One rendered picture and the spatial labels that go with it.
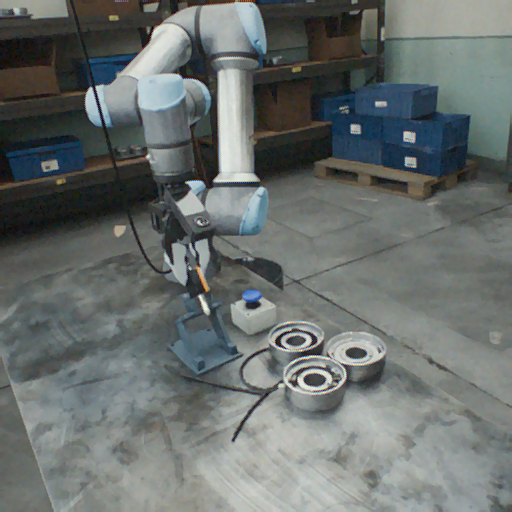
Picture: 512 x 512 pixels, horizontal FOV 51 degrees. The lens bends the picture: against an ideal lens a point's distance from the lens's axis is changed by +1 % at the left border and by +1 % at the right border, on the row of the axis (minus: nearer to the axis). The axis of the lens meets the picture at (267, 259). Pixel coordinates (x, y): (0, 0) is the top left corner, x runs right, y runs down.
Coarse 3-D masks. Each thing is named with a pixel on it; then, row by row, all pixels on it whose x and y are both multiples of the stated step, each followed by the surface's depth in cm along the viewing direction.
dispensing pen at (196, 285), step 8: (184, 256) 100; (192, 272) 98; (192, 280) 97; (200, 280) 98; (192, 288) 98; (200, 288) 97; (192, 296) 99; (200, 296) 99; (200, 304) 99; (208, 312) 99
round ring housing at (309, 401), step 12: (300, 360) 94; (312, 360) 95; (324, 360) 94; (288, 372) 93; (312, 372) 92; (324, 372) 92; (336, 372) 92; (288, 384) 88; (300, 384) 89; (312, 384) 93; (324, 384) 89; (288, 396) 89; (300, 396) 86; (312, 396) 85; (324, 396) 86; (336, 396) 87; (300, 408) 88; (312, 408) 87; (324, 408) 87
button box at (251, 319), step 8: (232, 304) 113; (240, 304) 113; (248, 304) 112; (256, 304) 112; (264, 304) 112; (272, 304) 112; (232, 312) 114; (240, 312) 110; (248, 312) 110; (256, 312) 110; (264, 312) 110; (272, 312) 111; (240, 320) 111; (248, 320) 109; (256, 320) 110; (264, 320) 111; (272, 320) 112; (240, 328) 112; (248, 328) 109; (256, 328) 110; (264, 328) 112
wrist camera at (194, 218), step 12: (168, 192) 91; (180, 192) 92; (192, 192) 92; (168, 204) 92; (180, 204) 90; (192, 204) 91; (180, 216) 89; (192, 216) 89; (204, 216) 89; (192, 228) 87; (204, 228) 88; (192, 240) 88
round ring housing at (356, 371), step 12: (336, 336) 100; (348, 336) 101; (360, 336) 101; (372, 336) 99; (348, 348) 98; (360, 348) 98; (384, 348) 95; (336, 360) 93; (348, 360) 95; (360, 360) 94; (384, 360) 94; (348, 372) 93; (360, 372) 92; (372, 372) 93
